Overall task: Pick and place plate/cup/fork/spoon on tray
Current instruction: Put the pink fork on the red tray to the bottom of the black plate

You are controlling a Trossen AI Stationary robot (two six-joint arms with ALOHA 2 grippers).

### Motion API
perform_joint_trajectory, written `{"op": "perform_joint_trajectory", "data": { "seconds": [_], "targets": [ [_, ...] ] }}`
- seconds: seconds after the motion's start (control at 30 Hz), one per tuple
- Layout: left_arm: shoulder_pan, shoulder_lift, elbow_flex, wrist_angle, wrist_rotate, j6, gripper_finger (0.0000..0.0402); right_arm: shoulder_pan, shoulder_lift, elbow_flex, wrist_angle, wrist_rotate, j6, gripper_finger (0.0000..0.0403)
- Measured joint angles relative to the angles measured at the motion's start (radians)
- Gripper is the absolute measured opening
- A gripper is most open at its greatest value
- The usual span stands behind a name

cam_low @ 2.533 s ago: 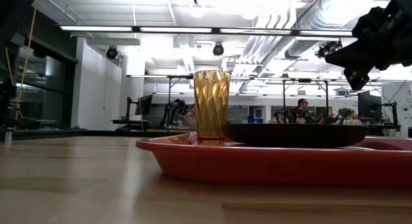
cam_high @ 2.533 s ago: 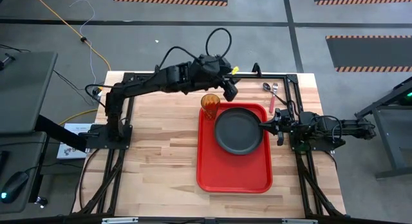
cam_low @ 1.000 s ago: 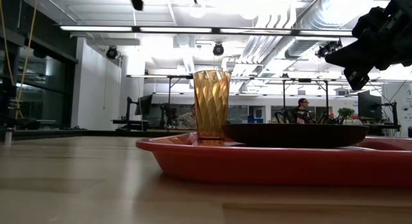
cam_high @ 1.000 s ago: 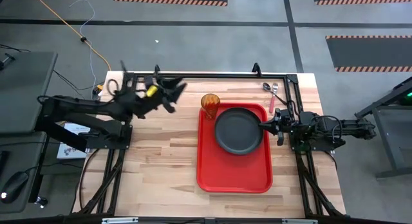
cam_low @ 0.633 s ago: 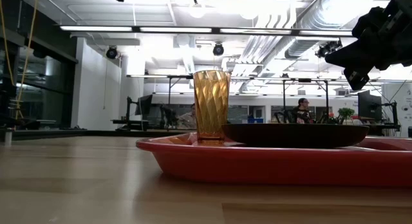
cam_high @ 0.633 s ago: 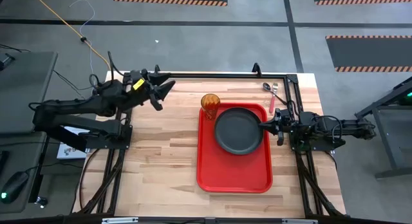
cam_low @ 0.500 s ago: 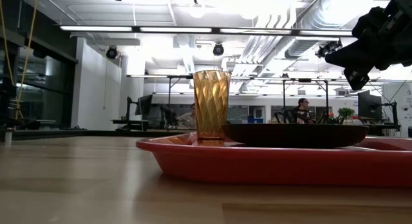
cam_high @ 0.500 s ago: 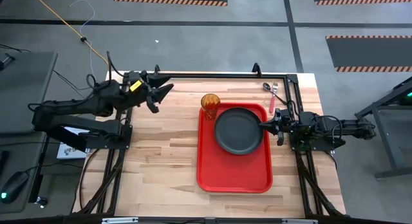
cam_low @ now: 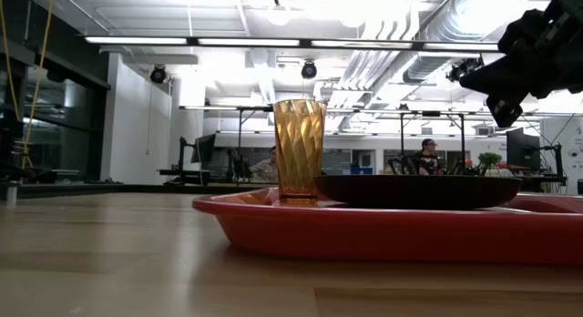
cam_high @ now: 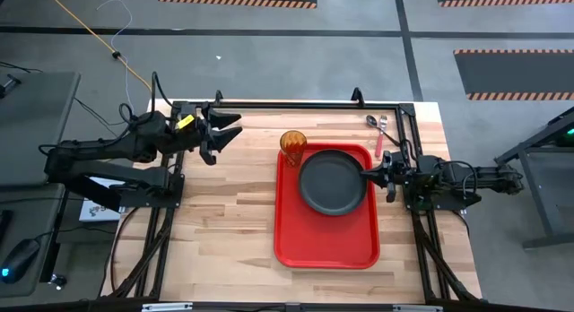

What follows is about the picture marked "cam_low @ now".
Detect seated person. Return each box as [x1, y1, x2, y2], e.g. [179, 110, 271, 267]
[412, 138, 445, 176]
[249, 146, 280, 184]

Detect black overhead light bar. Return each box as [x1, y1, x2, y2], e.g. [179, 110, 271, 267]
[84, 35, 500, 52]

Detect amber faceted plastic cup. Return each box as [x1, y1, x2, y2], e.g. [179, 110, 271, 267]
[271, 98, 328, 207]

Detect yellow cable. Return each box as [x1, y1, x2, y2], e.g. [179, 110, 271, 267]
[0, 0, 56, 170]

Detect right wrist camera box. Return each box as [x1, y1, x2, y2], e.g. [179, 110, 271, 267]
[486, 94, 524, 129]

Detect small grey post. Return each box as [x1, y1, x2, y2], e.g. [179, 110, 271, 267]
[5, 179, 19, 207]

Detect black aluminium table frame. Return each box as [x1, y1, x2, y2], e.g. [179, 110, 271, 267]
[17, 183, 279, 195]

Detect black monitor on arm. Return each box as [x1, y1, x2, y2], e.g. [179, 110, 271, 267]
[178, 133, 218, 171]

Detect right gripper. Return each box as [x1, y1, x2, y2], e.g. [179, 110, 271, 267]
[458, 0, 583, 99]

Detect red plastic tray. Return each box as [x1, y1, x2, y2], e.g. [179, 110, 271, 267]
[191, 187, 583, 266]

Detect green potted plant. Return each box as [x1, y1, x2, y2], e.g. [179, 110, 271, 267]
[477, 151, 503, 177]

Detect large black monitor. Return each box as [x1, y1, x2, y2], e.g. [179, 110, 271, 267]
[506, 128, 542, 170]

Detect black round plate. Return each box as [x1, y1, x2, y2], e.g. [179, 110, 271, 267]
[313, 174, 524, 212]

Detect black station frame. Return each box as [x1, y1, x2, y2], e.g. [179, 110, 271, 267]
[399, 110, 467, 176]
[236, 106, 307, 184]

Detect black ceiling spot lamp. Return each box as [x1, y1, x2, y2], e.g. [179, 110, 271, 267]
[300, 60, 319, 80]
[149, 65, 168, 85]
[446, 56, 484, 84]

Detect white dome ceiling lamp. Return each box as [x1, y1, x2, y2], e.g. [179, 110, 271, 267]
[266, 4, 293, 27]

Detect black background desk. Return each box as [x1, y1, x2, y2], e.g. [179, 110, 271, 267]
[158, 168, 213, 186]
[518, 173, 568, 193]

